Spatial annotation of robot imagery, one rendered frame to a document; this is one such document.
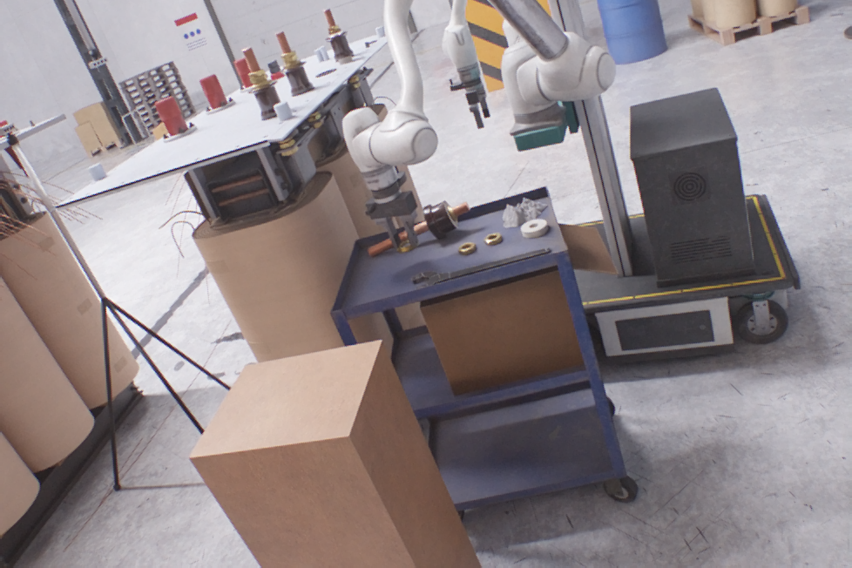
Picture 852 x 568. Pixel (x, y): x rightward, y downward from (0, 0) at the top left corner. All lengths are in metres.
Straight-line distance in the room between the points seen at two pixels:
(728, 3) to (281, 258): 5.45
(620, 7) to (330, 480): 5.98
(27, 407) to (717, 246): 2.86
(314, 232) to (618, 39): 5.26
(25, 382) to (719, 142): 2.90
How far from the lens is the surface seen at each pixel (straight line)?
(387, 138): 1.55
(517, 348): 1.81
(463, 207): 1.89
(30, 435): 3.33
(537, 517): 2.21
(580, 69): 1.97
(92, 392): 3.61
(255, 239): 2.06
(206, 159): 1.75
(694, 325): 2.47
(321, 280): 2.09
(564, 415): 2.31
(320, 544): 1.51
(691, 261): 2.42
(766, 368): 2.56
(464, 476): 2.22
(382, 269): 1.89
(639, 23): 6.84
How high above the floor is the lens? 1.65
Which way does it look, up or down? 22 degrees down
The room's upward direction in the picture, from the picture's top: 20 degrees counter-clockwise
